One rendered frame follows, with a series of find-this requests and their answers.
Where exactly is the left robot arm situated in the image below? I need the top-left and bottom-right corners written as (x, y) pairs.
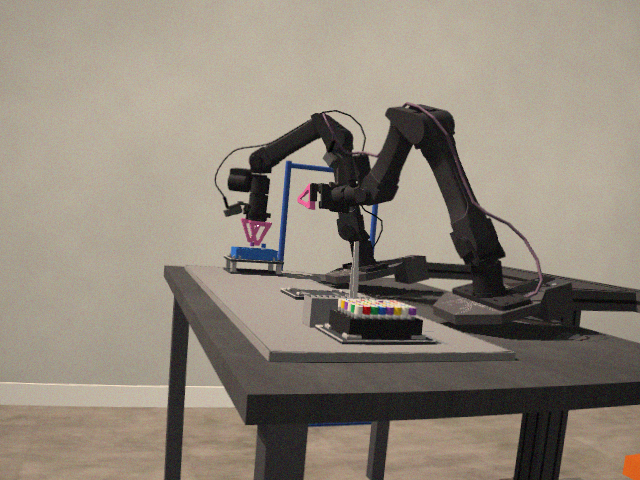
top-left (341, 104), bottom-right (531, 311)

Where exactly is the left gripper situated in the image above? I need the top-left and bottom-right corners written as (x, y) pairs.
top-left (298, 152), bottom-right (351, 214)

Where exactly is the blue tube carrier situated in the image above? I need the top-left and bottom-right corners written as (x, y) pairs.
top-left (231, 246), bottom-right (278, 261)

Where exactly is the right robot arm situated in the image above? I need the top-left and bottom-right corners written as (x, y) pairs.
top-left (228, 113), bottom-right (389, 273)

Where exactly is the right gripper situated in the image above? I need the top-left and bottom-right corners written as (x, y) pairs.
top-left (228, 193), bottom-right (272, 246)

